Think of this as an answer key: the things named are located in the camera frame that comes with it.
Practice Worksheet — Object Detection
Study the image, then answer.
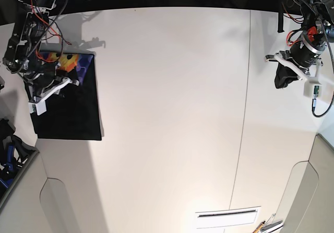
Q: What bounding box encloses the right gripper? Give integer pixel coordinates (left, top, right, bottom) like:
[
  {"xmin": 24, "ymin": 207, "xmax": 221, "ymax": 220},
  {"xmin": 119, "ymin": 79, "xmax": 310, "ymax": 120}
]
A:
[{"xmin": 23, "ymin": 70, "xmax": 80, "ymax": 100}]

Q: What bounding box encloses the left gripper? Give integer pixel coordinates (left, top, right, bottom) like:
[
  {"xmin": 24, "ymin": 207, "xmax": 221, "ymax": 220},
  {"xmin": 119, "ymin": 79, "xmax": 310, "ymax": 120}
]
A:
[{"xmin": 265, "ymin": 26, "xmax": 327, "ymax": 89}]

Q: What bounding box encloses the black T-shirt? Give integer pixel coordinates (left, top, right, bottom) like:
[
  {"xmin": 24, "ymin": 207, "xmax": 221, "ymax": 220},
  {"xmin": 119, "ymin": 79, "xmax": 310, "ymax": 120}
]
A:
[{"xmin": 30, "ymin": 53, "xmax": 102, "ymax": 141}]

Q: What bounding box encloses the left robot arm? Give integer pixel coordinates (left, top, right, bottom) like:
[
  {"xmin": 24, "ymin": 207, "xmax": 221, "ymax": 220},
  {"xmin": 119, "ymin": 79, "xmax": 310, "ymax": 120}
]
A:
[{"xmin": 265, "ymin": 0, "xmax": 333, "ymax": 89}]

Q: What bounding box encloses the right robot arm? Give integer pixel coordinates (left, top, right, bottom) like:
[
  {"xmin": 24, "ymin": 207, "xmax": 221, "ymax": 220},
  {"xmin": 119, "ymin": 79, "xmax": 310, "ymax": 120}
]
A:
[{"xmin": 2, "ymin": 0, "xmax": 73, "ymax": 103}]

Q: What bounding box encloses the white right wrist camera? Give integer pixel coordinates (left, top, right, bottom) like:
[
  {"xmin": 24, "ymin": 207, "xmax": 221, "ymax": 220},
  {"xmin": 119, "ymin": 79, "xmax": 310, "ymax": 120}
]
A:
[{"xmin": 28, "ymin": 101, "xmax": 46, "ymax": 115}]

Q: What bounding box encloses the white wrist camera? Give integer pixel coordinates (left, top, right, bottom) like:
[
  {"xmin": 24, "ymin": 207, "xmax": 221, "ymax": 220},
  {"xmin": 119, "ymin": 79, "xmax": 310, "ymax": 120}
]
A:
[
  {"xmin": 28, "ymin": 101, "xmax": 46, "ymax": 115},
  {"xmin": 303, "ymin": 81, "xmax": 333, "ymax": 104}
]

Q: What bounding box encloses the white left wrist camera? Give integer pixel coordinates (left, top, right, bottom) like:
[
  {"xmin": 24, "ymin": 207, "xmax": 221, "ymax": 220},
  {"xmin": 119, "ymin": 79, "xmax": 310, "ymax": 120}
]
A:
[{"xmin": 303, "ymin": 81, "xmax": 333, "ymax": 104}]

